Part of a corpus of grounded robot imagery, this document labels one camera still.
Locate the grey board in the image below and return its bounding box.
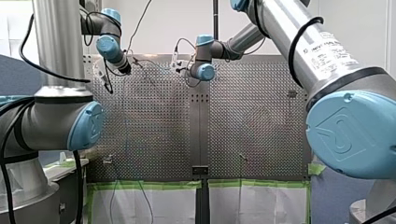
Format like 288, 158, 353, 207
310, 166, 375, 224

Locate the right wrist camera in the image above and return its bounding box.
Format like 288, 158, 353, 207
170, 46, 182, 69

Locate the black upright pole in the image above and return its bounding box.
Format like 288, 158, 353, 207
212, 0, 219, 40

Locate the grey side table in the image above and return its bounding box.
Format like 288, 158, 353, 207
42, 157, 91, 224

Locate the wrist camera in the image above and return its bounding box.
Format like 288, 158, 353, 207
170, 46, 182, 69
93, 60, 109, 84

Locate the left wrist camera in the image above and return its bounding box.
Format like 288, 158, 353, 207
93, 60, 109, 84

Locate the black cable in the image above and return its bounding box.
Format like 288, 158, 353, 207
0, 162, 17, 224
18, 13, 92, 84
288, 16, 325, 89
361, 205, 396, 224
72, 150, 85, 224

